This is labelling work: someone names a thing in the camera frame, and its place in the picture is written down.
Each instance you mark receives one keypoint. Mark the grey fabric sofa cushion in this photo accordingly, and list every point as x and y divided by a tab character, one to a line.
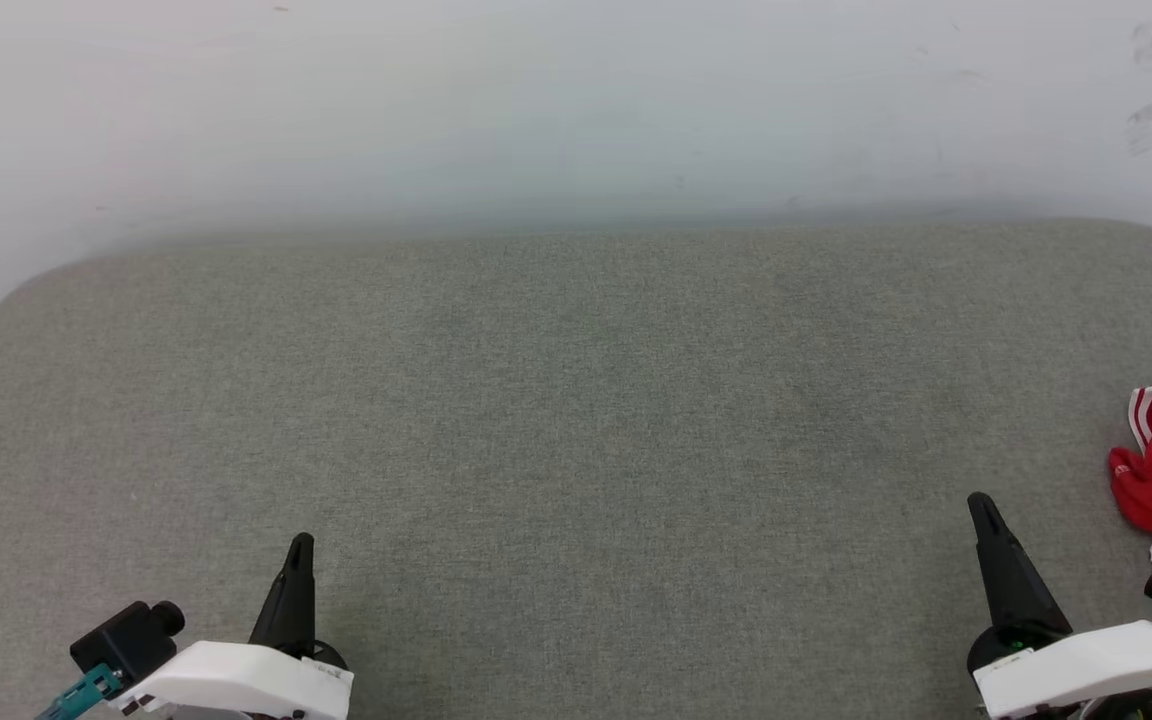
576	450

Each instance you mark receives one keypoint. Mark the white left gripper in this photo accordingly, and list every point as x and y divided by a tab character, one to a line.
236	680

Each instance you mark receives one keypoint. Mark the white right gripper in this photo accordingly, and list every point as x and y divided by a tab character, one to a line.
1086	660

